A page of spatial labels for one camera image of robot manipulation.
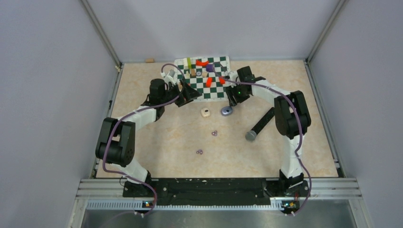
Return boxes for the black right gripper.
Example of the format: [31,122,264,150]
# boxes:
[225,82,249,107]

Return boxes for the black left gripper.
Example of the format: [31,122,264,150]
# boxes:
[161,78,202,107]

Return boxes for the grey-blue earbud case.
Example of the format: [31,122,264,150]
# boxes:
[221,106,233,116]

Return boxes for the cream earbud charging case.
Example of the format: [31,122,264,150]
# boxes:
[201,108,211,118]

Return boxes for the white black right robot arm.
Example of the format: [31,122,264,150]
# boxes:
[223,66,311,196]

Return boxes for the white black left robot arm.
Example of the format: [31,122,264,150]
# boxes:
[95,79,202,196]

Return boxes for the red cylinder block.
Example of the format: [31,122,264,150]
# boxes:
[205,77,213,88]

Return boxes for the red block right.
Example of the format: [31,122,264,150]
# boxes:
[218,76,226,85]

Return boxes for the green white chessboard mat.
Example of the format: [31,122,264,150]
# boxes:
[174,56,230,102]

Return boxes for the purple block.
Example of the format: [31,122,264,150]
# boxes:
[205,64,214,72]

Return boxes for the yellow-green block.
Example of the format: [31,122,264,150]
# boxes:
[184,57,192,69]

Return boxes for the red arch block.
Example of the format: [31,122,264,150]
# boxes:
[195,59,209,67]

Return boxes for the black microphone grey head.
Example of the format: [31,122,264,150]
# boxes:
[245,107,275,142]

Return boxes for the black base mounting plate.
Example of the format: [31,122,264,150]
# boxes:
[123,178,308,206]

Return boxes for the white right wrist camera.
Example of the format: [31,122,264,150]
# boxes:
[228,71,238,81]

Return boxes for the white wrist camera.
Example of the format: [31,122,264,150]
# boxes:
[161,70,178,85]
[228,71,238,81]

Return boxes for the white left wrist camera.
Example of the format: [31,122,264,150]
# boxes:
[161,70,178,85]

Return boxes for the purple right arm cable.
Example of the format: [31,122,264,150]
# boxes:
[212,61,312,218]

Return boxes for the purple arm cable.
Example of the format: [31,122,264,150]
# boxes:
[212,61,312,218]
[101,63,186,218]

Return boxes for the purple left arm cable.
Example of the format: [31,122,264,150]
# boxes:
[101,63,186,218]

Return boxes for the aluminium frame rail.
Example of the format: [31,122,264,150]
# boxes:
[68,178,373,228]

